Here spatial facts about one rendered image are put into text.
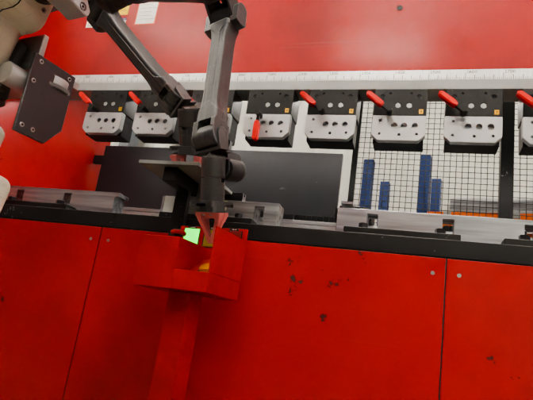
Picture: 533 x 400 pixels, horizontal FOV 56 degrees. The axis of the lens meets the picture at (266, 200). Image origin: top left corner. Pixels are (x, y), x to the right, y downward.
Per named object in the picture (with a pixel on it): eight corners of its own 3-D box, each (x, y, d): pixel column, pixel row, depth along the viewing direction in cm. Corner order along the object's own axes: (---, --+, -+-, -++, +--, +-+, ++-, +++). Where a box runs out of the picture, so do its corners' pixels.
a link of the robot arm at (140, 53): (81, 16, 156) (95, -13, 150) (95, 17, 160) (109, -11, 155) (165, 119, 150) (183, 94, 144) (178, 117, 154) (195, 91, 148)
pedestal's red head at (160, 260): (132, 283, 118) (147, 209, 123) (170, 292, 132) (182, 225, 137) (205, 292, 110) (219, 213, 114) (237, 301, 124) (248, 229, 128)
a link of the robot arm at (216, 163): (197, 152, 119) (216, 151, 116) (214, 155, 125) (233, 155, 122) (196, 181, 119) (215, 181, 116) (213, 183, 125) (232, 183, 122)
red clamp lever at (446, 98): (441, 87, 141) (469, 108, 137) (440, 94, 145) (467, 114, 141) (436, 92, 141) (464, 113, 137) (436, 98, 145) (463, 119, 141)
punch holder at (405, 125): (370, 139, 146) (375, 88, 151) (372, 150, 154) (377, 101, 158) (424, 140, 142) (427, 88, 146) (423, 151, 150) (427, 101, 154)
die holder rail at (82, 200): (-8, 209, 179) (-1, 184, 182) (5, 214, 185) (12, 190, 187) (113, 220, 164) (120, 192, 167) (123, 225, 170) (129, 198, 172)
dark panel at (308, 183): (84, 236, 229) (105, 145, 240) (86, 236, 230) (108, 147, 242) (331, 259, 195) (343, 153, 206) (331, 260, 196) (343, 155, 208)
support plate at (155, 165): (138, 163, 138) (139, 159, 138) (179, 191, 162) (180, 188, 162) (198, 165, 132) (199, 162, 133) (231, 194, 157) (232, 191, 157)
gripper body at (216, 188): (234, 209, 123) (235, 179, 123) (212, 209, 114) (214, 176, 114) (211, 209, 126) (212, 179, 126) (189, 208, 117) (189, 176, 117)
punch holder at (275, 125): (241, 136, 158) (249, 89, 163) (249, 146, 166) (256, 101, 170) (287, 137, 154) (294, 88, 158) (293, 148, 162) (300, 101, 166)
